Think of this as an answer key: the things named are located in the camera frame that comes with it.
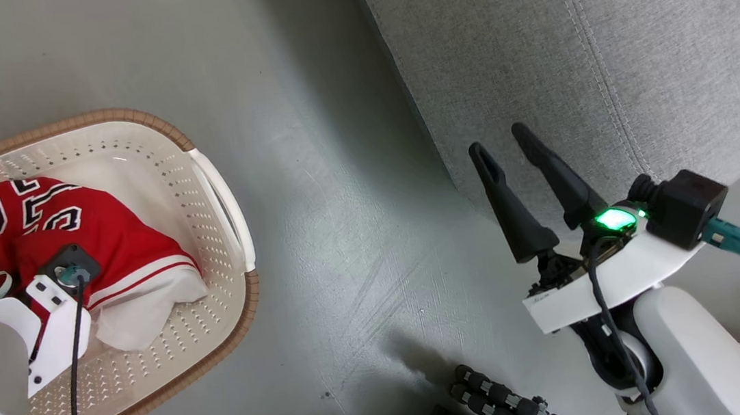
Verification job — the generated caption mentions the white cloth garment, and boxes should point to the white cloth garment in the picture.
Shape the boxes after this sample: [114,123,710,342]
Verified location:
[86,252,214,356]

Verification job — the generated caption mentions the cream perforated laundry basket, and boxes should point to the cream perforated laundry basket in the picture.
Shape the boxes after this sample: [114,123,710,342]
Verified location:
[0,95,274,415]

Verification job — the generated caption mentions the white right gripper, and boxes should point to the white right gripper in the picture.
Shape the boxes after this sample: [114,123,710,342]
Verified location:
[466,105,712,342]

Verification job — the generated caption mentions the black corrugated cable chain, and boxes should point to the black corrugated cable chain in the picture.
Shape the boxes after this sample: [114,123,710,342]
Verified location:
[409,352,586,415]

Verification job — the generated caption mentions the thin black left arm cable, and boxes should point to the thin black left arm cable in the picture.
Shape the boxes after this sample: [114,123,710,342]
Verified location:
[53,273,100,415]

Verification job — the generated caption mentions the red basketball jersey black numbers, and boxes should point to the red basketball jersey black numbers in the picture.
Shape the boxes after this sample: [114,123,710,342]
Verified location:
[0,160,205,323]

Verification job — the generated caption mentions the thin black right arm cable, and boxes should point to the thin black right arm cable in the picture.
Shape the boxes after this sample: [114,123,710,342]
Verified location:
[583,237,662,415]

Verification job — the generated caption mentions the grey fabric sofa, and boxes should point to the grey fabric sofa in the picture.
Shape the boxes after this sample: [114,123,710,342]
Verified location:
[348,0,740,263]

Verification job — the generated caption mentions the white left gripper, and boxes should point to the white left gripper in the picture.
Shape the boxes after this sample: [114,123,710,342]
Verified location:
[0,241,99,403]

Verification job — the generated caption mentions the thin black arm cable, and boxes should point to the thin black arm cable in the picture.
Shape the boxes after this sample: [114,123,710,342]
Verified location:
[53,273,100,415]
[583,237,662,415]

